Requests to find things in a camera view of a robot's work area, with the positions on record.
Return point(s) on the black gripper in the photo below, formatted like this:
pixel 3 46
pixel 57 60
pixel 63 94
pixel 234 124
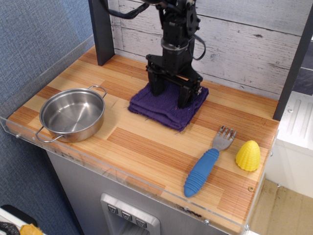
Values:
pixel 174 65

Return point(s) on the white toy sink unit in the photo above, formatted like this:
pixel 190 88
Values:
pixel 290 163

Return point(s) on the clear acrylic guard rail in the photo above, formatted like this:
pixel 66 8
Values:
pixel 148 157

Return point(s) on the yellow toy corn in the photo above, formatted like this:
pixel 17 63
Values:
pixel 249 156

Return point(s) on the stainless steel pot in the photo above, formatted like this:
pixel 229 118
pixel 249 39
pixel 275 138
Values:
pixel 73 115

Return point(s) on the yellow object bottom left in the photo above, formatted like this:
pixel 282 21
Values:
pixel 30 229

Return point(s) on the purple cloth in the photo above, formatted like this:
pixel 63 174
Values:
pixel 164 107

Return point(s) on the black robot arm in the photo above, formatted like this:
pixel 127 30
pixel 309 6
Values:
pixel 179 23

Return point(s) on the grey toy fridge cabinet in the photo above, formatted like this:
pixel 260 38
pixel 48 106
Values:
pixel 84 188

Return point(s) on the blue handled toy fork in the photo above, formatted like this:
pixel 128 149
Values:
pixel 203 167

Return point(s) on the dark grey left post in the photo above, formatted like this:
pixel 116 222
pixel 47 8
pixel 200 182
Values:
pixel 102 31

